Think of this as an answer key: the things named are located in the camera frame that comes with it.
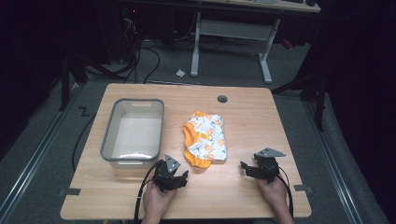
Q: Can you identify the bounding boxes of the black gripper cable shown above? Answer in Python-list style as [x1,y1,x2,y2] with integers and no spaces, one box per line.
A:
[133,161,163,224]
[276,166,295,218]

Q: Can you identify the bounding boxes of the person's left hand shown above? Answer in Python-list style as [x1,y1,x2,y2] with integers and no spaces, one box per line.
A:
[142,180,177,220]

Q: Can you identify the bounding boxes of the black floor cables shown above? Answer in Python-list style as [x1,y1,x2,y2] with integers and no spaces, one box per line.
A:
[72,15,163,172]

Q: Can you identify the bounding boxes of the metal floor rail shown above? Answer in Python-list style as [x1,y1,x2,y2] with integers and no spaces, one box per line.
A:
[303,99,365,224]
[0,82,82,216]

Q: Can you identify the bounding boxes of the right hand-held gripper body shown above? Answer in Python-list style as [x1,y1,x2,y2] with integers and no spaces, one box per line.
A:
[252,147,287,184]

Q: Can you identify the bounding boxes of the person's right hand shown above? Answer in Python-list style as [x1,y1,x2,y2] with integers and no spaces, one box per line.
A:
[257,177,290,210]

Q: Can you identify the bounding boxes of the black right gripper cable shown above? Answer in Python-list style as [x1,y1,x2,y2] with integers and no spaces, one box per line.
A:
[276,166,295,218]

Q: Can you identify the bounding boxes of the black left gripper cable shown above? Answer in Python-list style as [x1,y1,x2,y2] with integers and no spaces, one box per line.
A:
[133,161,163,224]

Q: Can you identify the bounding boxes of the orange white patterned garment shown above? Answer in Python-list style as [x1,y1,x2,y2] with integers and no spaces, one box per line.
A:
[182,110,228,170]

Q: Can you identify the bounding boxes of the black metal stand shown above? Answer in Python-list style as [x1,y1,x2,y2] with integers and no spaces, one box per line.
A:
[58,52,92,112]
[270,71,328,133]

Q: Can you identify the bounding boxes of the desk with white metal legs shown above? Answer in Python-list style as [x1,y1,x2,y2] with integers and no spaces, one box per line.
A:
[190,0,322,85]

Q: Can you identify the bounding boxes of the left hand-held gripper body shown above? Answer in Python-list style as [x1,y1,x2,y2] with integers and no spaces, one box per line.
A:
[151,153,182,193]

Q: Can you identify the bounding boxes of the white plastic bin grey rim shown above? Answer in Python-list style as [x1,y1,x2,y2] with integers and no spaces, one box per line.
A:
[99,98,165,179]

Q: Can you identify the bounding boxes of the grey table edge bracket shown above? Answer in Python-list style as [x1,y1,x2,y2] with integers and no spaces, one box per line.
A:
[293,184,314,193]
[58,188,82,198]

